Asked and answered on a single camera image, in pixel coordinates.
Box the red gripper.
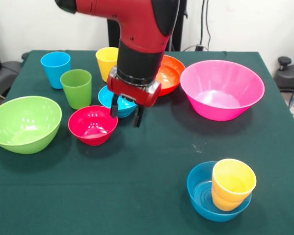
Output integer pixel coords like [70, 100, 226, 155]
[106, 73, 162, 128]

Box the small red bowl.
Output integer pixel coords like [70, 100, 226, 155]
[68, 105, 119, 146]

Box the large pink bowl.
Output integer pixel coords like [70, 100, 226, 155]
[180, 60, 266, 122]

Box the dark blue bowl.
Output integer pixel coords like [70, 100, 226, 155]
[186, 161, 252, 223]

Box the short yellow cup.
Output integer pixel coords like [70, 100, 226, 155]
[212, 189, 253, 212]
[212, 158, 257, 203]

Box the tall yellow cup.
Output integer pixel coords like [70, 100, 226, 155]
[95, 47, 120, 83]

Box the green cup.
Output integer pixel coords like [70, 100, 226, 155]
[60, 69, 93, 110]

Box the orange bowl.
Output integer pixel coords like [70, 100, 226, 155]
[155, 54, 186, 96]

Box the dark green table cloth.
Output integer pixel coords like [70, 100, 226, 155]
[0, 50, 294, 235]

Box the blue cup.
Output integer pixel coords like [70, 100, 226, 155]
[40, 51, 72, 90]

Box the large green bowl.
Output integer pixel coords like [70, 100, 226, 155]
[0, 95, 63, 155]

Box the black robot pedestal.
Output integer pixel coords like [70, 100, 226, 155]
[107, 0, 188, 51]

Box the black hanging cable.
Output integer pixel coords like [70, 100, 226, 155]
[199, 0, 213, 51]

